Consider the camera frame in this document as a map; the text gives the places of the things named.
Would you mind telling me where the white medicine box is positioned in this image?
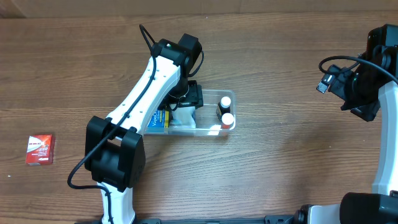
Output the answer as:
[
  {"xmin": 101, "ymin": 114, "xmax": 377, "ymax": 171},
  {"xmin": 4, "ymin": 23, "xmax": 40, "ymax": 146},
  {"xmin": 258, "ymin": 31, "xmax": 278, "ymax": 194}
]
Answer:
[{"xmin": 170, "ymin": 106, "xmax": 196, "ymax": 129}]

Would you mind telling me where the dark bottle white cap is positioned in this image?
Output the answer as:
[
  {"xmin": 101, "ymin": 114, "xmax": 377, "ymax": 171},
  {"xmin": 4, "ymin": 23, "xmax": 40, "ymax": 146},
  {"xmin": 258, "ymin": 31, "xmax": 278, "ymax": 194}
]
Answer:
[{"xmin": 216, "ymin": 96, "xmax": 231, "ymax": 120}]

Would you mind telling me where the orange tube white cap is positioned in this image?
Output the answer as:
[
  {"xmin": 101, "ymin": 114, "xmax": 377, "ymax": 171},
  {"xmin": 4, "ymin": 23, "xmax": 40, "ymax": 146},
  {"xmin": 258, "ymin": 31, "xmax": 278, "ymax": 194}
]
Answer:
[{"xmin": 221, "ymin": 113, "xmax": 234, "ymax": 129}]

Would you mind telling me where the blue yellow VapoDrops box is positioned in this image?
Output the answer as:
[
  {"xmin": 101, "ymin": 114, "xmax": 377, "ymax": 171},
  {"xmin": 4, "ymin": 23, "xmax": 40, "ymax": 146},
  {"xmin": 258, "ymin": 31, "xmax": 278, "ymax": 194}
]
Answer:
[{"xmin": 147, "ymin": 110, "xmax": 170, "ymax": 128}]

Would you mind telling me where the red medicine box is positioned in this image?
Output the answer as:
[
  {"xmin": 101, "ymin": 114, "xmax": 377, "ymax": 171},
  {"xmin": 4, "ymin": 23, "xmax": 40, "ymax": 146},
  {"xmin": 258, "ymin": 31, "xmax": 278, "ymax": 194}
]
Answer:
[{"xmin": 25, "ymin": 134, "xmax": 55, "ymax": 166}]

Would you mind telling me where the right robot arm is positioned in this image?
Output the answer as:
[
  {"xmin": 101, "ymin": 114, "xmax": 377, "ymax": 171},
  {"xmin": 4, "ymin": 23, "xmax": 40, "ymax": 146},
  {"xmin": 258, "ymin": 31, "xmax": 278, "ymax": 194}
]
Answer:
[{"xmin": 306, "ymin": 24, "xmax": 397, "ymax": 223}]

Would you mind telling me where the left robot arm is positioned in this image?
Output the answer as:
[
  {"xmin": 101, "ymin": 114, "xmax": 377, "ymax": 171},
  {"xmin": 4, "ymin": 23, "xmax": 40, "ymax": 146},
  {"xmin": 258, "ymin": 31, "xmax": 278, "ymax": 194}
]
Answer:
[{"xmin": 84, "ymin": 34, "xmax": 204, "ymax": 223}]

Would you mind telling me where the clear plastic container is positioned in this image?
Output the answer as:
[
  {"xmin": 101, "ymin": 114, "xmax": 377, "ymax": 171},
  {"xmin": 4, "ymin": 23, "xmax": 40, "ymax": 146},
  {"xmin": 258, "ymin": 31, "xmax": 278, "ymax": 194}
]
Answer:
[{"xmin": 145, "ymin": 89, "xmax": 236, "ymax": 136}]

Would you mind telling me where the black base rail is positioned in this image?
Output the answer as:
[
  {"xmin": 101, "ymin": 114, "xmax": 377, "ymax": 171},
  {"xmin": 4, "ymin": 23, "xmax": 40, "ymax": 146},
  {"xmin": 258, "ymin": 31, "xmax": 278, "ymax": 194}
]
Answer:
[{"xmin": 74, "ymin": 211, "xmax": 308, "ymax": 224}]

